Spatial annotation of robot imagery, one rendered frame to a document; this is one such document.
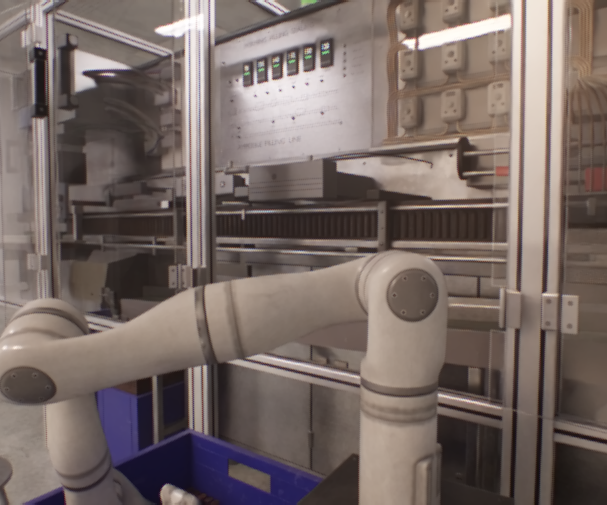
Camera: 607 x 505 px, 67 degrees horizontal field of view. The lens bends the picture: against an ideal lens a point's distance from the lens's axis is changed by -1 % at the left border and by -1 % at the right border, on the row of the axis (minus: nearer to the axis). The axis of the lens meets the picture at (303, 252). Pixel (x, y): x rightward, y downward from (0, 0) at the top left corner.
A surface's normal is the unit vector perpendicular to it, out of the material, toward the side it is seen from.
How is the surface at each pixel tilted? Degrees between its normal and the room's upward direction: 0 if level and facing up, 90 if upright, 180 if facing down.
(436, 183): 90
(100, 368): 114
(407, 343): 93
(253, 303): 61
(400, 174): 90
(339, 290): 82
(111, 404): 90
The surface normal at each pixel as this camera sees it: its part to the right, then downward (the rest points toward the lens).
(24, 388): 0.15, 0.50
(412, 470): 0.17, 0.05
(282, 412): -0.59, 0.04
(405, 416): -0.04, 0.05
